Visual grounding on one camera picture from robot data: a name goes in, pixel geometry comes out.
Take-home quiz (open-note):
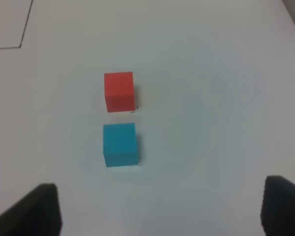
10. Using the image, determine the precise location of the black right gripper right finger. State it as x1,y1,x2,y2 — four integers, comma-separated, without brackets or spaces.
260,176,295,236

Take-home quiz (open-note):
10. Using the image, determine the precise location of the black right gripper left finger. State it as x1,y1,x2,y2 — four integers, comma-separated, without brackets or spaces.
0,183,62,236

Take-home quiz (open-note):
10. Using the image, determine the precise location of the blue cube block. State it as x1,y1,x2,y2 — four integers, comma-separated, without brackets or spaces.
103,123,139,168

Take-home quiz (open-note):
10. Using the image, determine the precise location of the loose red cube block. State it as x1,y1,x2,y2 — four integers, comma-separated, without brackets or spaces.
104,72,135,113

